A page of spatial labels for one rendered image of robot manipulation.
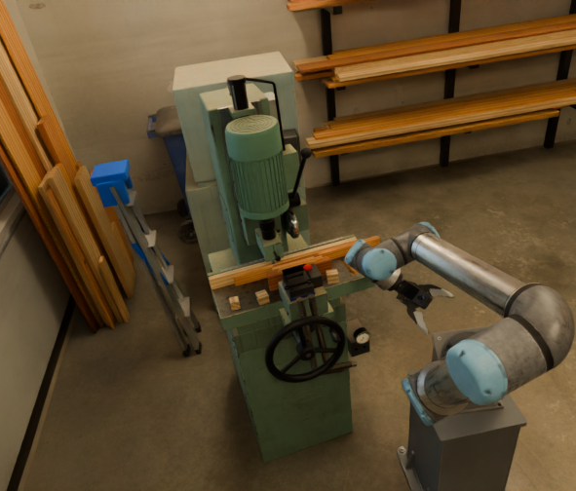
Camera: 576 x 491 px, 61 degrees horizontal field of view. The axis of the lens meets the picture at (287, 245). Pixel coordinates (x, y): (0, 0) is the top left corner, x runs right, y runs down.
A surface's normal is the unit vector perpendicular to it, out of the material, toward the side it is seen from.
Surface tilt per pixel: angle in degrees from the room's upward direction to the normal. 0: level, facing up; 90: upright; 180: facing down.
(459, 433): 0
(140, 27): 90
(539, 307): 7
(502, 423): 0
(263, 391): 90
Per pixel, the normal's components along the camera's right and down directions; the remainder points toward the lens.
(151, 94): 0.16, 0.54
